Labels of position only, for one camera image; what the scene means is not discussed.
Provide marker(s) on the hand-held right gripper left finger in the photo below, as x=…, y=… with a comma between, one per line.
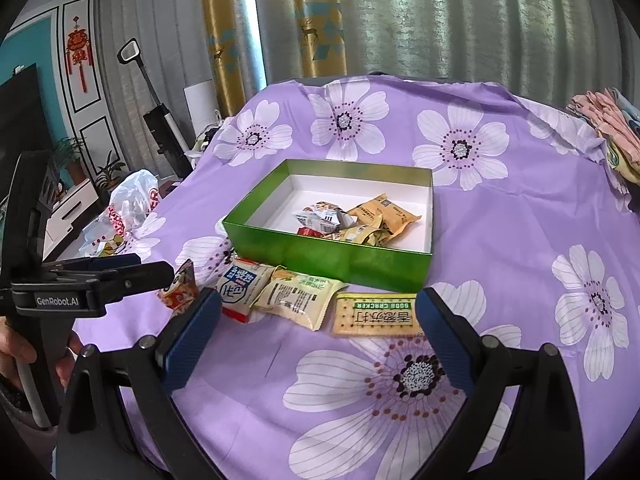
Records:
x=192, y=340

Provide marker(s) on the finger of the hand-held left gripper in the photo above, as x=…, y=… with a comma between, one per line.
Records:
x=117, y=261
x=140, y=277

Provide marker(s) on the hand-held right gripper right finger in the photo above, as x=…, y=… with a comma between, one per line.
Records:
x=440, y=340

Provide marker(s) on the small orange red snack packet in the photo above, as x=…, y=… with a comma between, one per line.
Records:
x=182, y=290

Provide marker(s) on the yellow cracker packet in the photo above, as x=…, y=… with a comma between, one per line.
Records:
x=380, y=317

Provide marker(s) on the white blue red snack packet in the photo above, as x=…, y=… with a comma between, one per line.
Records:
x=242, y=287

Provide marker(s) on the pale yellow green snack packet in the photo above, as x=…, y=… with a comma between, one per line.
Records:
x=295, y=297

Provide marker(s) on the orange tan snack packet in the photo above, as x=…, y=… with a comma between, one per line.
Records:
x=387, y=212

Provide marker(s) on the green cardboard box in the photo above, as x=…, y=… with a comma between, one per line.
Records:
x=325, y=260

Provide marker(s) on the silver grey snack packet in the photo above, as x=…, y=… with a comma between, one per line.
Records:
x=320, y=216

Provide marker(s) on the person's left forearm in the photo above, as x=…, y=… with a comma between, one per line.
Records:
x=10, y=402

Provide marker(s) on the person's left hand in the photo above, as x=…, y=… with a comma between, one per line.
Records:
x=15, y=345

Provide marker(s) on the white plastic bag red print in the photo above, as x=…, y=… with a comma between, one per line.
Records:
x=130, y=200

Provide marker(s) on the white television cabinet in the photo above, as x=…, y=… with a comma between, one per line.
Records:
x=70, y=210

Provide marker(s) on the purple floral cloth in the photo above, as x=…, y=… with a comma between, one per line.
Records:
x=500, y=270

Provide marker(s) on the upright vacuum cleaner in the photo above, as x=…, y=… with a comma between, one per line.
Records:
x=162, y=130

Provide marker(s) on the white board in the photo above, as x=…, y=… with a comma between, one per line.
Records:
x=200, y=107

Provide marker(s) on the black television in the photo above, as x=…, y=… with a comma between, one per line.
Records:
x=20, y=115

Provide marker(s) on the gold patterned curtain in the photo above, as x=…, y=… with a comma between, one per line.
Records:
x=320, y=20
x=222, y=35

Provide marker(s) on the pile of folded clothes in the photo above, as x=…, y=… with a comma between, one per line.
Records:
x=615, y=130

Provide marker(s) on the grey green curtain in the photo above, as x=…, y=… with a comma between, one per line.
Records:
x=475, y=20

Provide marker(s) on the red knot wall ornament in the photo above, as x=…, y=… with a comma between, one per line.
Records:
x=77, y=45

